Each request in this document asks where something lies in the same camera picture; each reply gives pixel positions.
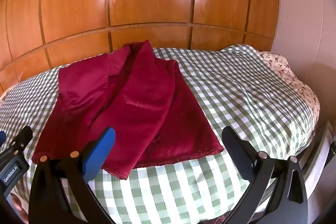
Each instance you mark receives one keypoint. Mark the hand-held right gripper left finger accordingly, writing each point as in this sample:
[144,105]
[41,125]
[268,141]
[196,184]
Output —
[101,151]

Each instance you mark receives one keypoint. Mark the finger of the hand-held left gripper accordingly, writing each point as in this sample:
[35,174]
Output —
[23,137]
[2,138]

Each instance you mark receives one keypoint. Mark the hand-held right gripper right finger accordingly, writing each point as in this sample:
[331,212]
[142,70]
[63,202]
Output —
[235,144]

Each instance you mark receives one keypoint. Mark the dark red velvet garment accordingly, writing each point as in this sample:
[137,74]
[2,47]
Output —
[136,108]

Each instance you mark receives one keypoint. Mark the person's left hand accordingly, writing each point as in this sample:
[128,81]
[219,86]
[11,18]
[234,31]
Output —
[18,207]

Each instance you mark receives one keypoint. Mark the green checked blanket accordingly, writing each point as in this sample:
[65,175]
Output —
[236,87]

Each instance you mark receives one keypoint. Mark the floral bed sheet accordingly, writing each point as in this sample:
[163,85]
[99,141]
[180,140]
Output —
[288,74]

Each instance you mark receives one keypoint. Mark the grey bed frame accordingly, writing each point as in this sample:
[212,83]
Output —
[319,150]

